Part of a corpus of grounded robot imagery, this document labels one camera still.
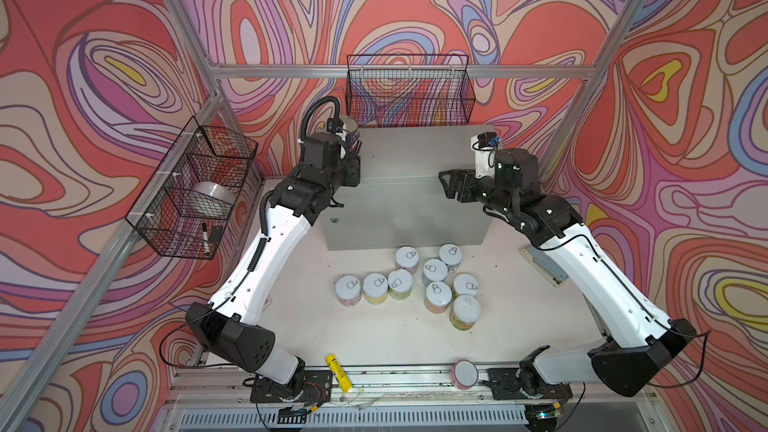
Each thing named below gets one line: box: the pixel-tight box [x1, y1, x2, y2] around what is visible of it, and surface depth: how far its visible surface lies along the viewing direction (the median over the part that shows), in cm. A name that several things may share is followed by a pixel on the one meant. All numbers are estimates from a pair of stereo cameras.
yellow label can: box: [363, 273, 388, 305], surface depth 87 cm
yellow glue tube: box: [326, 354, 352, 393], surface depth 75 cm
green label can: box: [387, 268, 413, 300], surface depth 88 cm
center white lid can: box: [421, 258, 448, 287], surface depth 90 cm
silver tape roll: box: [193, 181, 238, 217], surface depth 74 cm
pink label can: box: [335, 275, 361, 307], surface depth 86 cm
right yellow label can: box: [453, 273, 479, 297], surface depth 86 cm
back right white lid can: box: [438, 243, 463, 274], surface depth 94 cm
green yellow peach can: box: [449, 293, 482, 331], surface depth 81 cm
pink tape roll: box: [450, 359, 479, 391], surface depth 72 cm
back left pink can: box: [395, 246, 419, 276], surface depth 93 cm
